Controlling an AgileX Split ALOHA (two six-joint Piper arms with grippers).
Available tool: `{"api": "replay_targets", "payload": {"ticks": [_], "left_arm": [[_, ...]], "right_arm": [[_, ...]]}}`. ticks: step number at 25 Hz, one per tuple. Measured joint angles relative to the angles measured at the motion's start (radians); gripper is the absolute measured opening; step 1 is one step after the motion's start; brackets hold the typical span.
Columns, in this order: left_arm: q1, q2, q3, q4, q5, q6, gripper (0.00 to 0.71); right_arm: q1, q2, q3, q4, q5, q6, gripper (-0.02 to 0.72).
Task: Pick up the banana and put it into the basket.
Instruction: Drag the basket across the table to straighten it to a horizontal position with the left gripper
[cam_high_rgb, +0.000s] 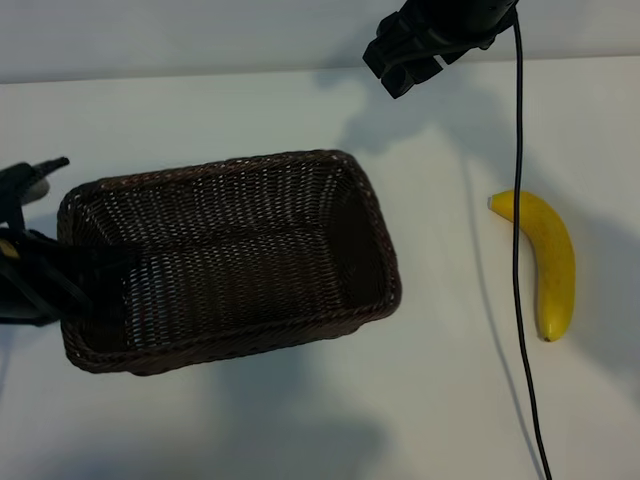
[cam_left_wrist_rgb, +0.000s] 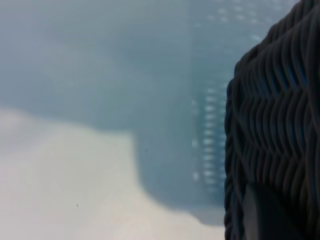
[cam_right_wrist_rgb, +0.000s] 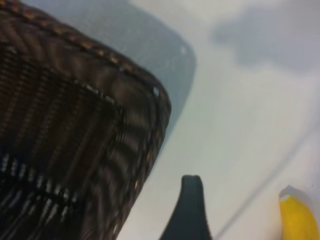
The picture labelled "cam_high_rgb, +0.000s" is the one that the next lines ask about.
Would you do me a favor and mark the yellow banana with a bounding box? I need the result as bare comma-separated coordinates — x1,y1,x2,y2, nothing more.
487,189,577,344

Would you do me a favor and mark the dark brown wicker basket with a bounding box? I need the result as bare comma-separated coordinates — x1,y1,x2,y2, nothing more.
56,148,404,377

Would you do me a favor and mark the long black hanging cable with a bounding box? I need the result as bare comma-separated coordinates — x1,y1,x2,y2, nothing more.
510,12,554,480

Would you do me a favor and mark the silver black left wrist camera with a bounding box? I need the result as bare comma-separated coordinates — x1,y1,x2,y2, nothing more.
0,156,71,207

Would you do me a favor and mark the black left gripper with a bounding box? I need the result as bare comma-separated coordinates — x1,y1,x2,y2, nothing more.
0,227,140,326

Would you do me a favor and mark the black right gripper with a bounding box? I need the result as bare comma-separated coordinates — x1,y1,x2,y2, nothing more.
363,7,501,100

